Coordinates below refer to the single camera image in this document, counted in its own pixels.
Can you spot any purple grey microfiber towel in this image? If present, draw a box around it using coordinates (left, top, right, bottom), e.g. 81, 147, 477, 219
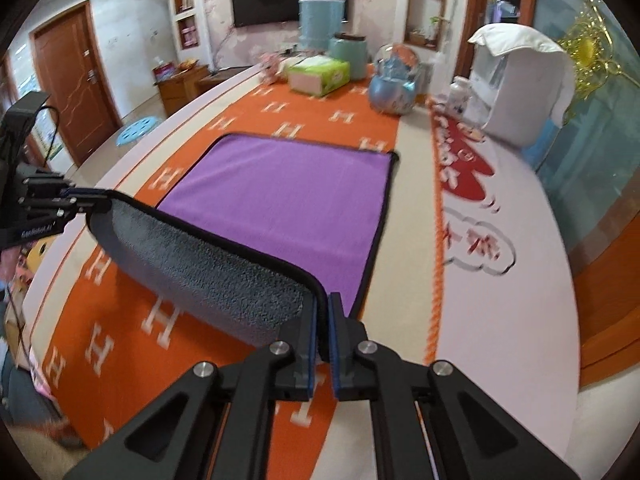
87, 133, 398, 346

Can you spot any blue plastic stool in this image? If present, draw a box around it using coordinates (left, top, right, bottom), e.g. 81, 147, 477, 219
115, 116, 160, 148

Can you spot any orange H-pattern blanket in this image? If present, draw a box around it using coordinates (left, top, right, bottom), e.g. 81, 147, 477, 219
27, 62, 446, 480

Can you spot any white printed tablecloth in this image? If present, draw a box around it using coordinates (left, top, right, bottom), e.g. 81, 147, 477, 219
23, 69, 579, 454

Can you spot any brown wooden door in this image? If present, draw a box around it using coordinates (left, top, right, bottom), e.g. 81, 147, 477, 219
29, 0, 122, 166

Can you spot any wooden tv cabinet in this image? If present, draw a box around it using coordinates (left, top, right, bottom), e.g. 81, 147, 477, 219
156, 65, 247, 116

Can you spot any pink toy figurine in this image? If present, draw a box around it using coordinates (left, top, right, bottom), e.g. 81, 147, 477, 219
259, 53, 282, 84

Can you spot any green tissue box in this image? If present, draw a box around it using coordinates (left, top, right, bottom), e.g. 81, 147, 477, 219
288, 55, 350, 98

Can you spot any light blue cylindrical container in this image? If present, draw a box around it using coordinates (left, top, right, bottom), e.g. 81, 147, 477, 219
298, 0, 346, 51

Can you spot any teal lidded canister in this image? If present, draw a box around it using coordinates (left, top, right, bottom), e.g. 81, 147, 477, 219
328, 32, 369, 80

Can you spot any white water dispenser appliance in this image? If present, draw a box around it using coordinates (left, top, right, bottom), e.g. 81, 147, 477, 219
464, 44, 575, 148

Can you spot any white pill bottle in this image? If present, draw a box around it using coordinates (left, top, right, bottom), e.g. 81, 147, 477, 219
446, 76, 473, 118

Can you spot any white folded cloth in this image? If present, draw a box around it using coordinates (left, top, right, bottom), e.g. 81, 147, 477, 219
468, 23, 575, 127

